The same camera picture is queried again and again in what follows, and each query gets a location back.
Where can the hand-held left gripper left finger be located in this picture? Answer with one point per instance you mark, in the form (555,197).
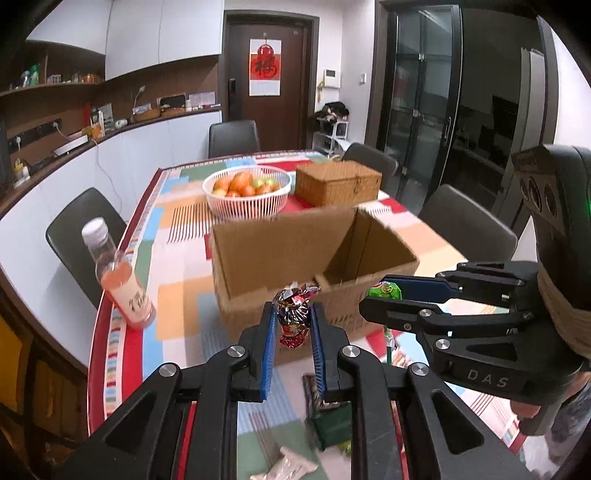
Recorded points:
(269,344)

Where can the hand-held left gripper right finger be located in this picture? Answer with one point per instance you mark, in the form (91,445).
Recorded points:
(318,346)

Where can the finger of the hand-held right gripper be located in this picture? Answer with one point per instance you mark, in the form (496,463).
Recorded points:
(429,287)
(392,310)

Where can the shiny foil-wrapped candy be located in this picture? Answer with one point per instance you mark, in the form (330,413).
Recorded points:
(293,318)

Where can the brown cardboard box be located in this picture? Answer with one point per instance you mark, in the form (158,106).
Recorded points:
(277,249)

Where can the dark grey dining chair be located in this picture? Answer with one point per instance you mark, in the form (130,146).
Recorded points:
(369,159)
(76,230)
(233,138)
(466,221)

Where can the dark green snack packet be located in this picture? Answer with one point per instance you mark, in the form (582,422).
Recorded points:
(334,424)

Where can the colourful patchwork tablecloth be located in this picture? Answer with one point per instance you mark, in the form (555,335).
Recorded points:
(184,300)

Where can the white snack packet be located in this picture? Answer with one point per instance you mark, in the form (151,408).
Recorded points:
(286,466)

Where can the woven wicker box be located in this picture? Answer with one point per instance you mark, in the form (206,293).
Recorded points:
(337,184)

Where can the white plastic basket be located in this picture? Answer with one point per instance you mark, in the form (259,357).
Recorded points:
(244,205)

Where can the plastic bottle with pink drink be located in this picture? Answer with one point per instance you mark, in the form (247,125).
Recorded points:
(124,295)

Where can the pile of red orange fruit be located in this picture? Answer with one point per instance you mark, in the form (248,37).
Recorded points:
(242,183)

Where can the glass cabinet door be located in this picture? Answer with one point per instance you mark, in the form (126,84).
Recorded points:
(415,115)

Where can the white shoe rack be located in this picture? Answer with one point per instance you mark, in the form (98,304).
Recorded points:
(330,141)

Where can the dark bag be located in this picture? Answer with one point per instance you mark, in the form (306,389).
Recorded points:
(334,111)

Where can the dark brown door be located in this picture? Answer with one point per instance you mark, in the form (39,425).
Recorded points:
(295,115)

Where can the white counter cabinet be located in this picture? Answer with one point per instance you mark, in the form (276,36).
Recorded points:
(152,147)

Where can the wicker tray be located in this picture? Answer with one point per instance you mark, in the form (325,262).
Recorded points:
(147,115)

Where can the red and white door poster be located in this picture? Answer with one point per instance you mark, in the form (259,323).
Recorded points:
(265,69)

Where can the flat white tray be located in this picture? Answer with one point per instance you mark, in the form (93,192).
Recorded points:
(71,145)

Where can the white wall intercom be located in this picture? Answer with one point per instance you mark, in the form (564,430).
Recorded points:
(329,78)

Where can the white wall cabinets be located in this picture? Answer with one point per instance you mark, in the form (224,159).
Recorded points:
(138,37)

